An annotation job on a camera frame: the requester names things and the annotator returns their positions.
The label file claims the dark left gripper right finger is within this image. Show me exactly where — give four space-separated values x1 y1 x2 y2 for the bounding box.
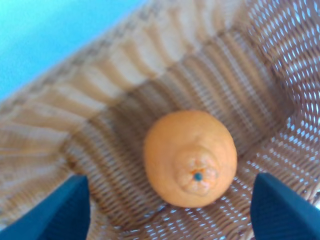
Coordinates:
250 173 320 240

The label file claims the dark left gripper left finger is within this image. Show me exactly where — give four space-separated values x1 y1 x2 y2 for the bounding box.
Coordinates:
0 175 90 240

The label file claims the orange with stem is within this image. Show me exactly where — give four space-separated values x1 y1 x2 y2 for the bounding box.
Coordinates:
143 110 238 208

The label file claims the orange wicker basket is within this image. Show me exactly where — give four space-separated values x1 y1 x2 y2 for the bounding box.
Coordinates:
0 0 320 240

